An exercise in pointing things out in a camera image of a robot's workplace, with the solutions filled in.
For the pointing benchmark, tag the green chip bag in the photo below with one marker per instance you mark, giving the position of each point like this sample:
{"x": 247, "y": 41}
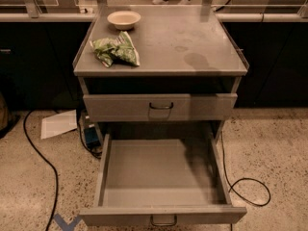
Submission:
{"x": 121, "y": 48}

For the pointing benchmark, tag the blue box on floor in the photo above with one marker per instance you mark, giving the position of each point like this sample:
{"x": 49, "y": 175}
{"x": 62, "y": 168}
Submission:
{"x": 91, "y": 137}

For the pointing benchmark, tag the blue tape floor mark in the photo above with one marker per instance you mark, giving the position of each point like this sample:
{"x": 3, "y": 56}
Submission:
{"x": 64, "y": 225}

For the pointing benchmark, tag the grey metal drawer cabinet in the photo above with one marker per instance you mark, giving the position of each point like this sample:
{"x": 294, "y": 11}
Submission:
{"x": 182, "y": 49}

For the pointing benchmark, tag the open grey middle drawer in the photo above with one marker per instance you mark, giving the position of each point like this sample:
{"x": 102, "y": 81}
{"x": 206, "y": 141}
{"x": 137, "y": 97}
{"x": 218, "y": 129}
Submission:
{"x": 161, "y": 183}

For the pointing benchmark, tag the closed grey upper drawer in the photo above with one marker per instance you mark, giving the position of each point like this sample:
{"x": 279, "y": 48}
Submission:
{"x": 159, "y": 107}

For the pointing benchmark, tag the white paper sheet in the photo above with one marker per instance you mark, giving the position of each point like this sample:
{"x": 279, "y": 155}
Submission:
{"x": 58, "y": 124}

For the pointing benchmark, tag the white paper bowl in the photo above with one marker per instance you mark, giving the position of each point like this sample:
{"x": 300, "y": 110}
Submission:
{"x": 124, "y": 20}

